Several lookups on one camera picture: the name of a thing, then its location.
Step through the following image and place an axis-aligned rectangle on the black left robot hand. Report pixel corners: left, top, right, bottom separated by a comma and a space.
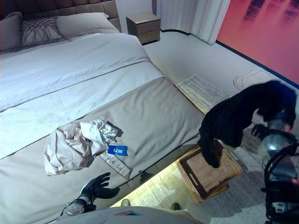
79, 172, 121, 203

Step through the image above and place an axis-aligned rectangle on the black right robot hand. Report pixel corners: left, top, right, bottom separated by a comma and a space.
251, 123, 269, 140

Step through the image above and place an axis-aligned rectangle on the black garment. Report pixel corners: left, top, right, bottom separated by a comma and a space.
197, 80, 297, 168

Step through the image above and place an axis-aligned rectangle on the blue hang tag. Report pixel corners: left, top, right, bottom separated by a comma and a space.
107, 145, 128, 156

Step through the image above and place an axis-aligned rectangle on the beige garment with lettered strip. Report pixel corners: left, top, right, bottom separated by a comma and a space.
43, 120, 133, 181

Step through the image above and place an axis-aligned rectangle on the white garment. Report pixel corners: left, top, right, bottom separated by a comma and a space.
79, 119, 120, 150

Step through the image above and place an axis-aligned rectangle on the woven wicker basket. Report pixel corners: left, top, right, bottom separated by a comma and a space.
177, 140, 243, 205

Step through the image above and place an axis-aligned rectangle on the large upholstered bed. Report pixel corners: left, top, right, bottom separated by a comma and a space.
0, 0, 206, 224

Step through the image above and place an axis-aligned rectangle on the large bed with beige cover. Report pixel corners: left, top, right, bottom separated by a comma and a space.
0, 77, 206, 224

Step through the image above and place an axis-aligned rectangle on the grey robot torso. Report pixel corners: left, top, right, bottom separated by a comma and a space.
55, 206, 204, 224

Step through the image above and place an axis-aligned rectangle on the grey striped rug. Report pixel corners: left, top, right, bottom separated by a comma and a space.
111, 74, 299, 224

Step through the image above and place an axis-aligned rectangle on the white duvet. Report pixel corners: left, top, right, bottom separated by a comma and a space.
0, 32, 168, 159

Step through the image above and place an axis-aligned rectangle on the white pleated curtain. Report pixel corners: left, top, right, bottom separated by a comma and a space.
156, 0, 231, 45

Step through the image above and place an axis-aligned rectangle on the brown wooden nightstand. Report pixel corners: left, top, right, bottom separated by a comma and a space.
126, 12, 161, 45

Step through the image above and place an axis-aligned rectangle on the plain white pillow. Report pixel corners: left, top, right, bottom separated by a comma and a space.
56, 12, 120, 39

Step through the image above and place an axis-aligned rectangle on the patterned decorative pillow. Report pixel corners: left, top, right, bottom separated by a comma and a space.
20, 16, 68, 49

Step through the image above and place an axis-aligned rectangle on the plain grey pillow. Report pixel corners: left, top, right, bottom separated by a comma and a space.
0, 11, 23, 53

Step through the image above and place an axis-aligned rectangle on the tufted brown headboard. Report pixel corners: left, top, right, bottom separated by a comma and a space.
0, 0, 122, 32

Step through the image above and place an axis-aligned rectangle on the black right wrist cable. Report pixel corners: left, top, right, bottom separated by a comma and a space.
263, 137, 299, 221

